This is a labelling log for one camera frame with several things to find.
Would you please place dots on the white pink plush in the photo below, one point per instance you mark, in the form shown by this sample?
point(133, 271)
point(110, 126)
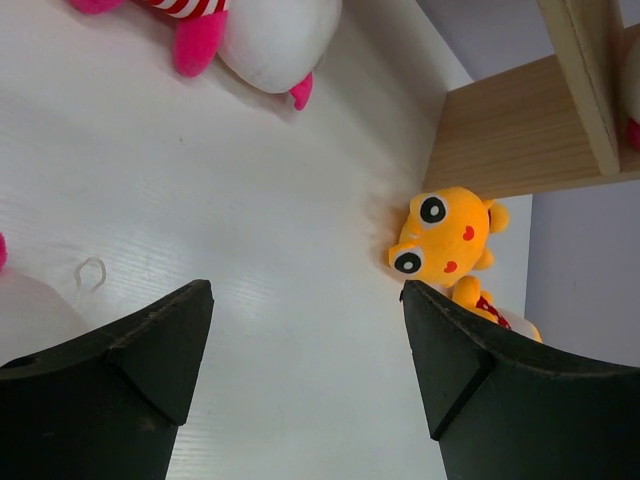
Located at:
point(34, 316)
point(271, 45)

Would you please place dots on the orange plush facing up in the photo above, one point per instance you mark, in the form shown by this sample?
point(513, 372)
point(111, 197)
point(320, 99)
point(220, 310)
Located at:
point(445, 236)

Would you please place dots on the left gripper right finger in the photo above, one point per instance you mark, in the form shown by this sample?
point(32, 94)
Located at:
point(503, 406)

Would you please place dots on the orange plush far right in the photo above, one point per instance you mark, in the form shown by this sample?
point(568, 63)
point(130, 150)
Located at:
point(469, 294)

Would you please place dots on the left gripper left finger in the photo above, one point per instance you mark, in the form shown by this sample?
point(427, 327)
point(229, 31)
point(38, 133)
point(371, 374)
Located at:
point(107, 404)

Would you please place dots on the wooden shelf unit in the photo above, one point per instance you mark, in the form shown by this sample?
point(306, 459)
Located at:
point(551, 124)

